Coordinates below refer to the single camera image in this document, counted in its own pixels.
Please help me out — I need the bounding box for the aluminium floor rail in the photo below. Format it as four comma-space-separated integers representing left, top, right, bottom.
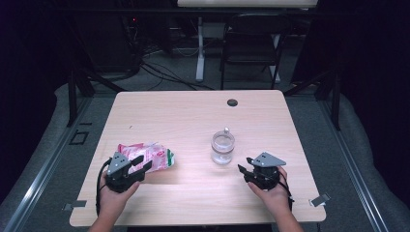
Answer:
317, 96, 390, 232
3, 96, 93, 232

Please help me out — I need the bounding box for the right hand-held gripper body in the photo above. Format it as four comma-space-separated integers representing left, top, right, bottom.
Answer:
252, 152, 287, 190

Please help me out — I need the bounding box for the person's right hand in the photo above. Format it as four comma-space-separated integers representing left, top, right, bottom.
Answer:
247, 165, 293, 216

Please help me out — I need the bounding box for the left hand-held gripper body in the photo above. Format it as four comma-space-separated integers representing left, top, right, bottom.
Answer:
104, 152, 146, 194

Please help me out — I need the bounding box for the pink plastic bag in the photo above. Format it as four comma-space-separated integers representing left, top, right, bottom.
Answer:
117, 142, 176, 174

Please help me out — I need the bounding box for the white desk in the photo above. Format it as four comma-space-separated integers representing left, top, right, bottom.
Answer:
177, 0, 319, 84

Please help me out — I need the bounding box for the clear glass jar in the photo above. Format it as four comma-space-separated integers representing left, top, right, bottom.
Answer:
211, 134, 236, 166

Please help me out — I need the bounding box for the black metal stand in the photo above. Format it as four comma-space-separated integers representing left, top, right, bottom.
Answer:
283, 64, 342, 131
66, 64, 127, 128

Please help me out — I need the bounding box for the grey tape strip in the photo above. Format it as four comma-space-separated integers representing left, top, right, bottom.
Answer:
62, 199, 88, 212
308, 192, 332, 208

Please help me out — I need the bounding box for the right hand-held gripper cable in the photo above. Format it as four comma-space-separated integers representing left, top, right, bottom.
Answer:
277, 170, 295, 212

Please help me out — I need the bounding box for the clear jar lid with knob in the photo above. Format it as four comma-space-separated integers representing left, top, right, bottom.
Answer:
211, 127, 236, 153

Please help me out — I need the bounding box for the black folding chair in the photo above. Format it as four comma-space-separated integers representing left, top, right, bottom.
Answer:
220, 13, 293, 91

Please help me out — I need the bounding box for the person's left hand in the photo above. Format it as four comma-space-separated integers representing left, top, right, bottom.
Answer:
99, 175, 141, 214

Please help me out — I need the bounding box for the bundle of black floor cables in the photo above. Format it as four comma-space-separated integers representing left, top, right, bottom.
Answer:
139, 61, 216, 92

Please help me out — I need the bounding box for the dark equipment cabinet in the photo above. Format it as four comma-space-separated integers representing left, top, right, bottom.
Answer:
72, 14, 141, 73

